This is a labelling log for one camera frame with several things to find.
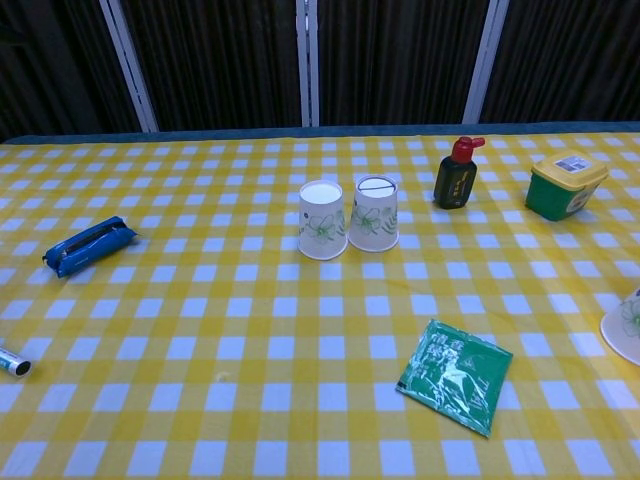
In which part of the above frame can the white paper cup floral print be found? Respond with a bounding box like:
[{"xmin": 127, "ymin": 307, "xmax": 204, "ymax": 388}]
[
  {"xmin": 599, "ymin": 287, "xmax": 640, "ymax": 367},
  {"xmin": 297, "ymin": 180, "xmax": 349, "ymax": 262}
]

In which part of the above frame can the yellow white checkered tablecloth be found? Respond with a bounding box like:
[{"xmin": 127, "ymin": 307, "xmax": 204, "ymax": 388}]
[{"xmin": 0, "ymin": 130, "xmax": 640, "ymax": 480}]

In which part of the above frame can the black ink bottle red cap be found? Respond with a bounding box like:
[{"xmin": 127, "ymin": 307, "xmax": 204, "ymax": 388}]
[{"xmin": 432, "ymin": 135, "xmax": 487, "ymax": 211}]

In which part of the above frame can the green foil sachet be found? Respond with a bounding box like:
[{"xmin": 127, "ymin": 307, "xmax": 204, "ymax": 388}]
[{"xmin": 395, "ymin": 318, "xmax": 515, "ymax": 440}]

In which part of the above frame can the black curtain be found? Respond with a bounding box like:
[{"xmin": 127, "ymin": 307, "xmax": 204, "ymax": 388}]
[{"xmin": 0, "ymin": 0, "xmax": 640, "ymax": 144}]

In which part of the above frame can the blue snack packet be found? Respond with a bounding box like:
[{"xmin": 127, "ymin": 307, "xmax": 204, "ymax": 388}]
[{"xmin": 41, "ymin": 215, "xmax": 138, "ymax": 280}]

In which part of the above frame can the green tub yellow lid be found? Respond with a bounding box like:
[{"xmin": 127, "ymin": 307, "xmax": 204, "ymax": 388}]
[{"xmin": 524, "ymin": 149, "xmax": 611, "ymax": 223}]

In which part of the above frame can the white partition post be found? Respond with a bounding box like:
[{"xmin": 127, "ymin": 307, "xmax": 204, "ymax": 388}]
[
  {"xmin": 98, "ymin": 0, "xmax": 160, "ymax": 134},
  {"xmin": 295, "ymin": 0, "xmax": 321, "ymax": 128},
  {"xmin": 463, "ymin": 0, "xmax": 510, "ymax": 125}
]

